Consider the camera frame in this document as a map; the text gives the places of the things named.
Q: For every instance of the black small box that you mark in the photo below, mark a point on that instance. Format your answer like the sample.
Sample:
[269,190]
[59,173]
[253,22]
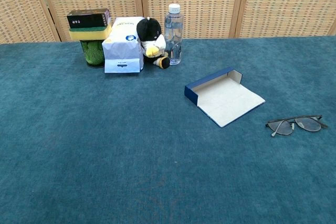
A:
[86,19]

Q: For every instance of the thin-framed eyeglasses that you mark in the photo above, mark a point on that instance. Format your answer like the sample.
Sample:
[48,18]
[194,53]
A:
[284,128]

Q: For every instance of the black and white plush toy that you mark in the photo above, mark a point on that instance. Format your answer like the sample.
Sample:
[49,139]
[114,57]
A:
[151,36]

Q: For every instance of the clear plastic water bottle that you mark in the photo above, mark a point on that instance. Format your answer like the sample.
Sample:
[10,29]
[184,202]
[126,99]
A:
[173,35]

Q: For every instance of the yellow green sponge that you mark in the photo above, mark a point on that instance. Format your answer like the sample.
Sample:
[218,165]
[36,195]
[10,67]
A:
[89,33]

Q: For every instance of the green mesh cup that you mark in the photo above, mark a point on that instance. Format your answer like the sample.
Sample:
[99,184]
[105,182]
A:
[92,52]

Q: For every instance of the woven folding screen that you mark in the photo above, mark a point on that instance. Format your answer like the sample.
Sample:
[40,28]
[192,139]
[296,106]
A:
[204,1]

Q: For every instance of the blue glasses case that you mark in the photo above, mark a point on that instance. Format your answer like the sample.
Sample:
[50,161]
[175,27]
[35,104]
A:
[228,99]

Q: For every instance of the white tissue pack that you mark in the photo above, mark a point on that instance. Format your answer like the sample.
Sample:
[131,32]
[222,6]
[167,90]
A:
[122,48]

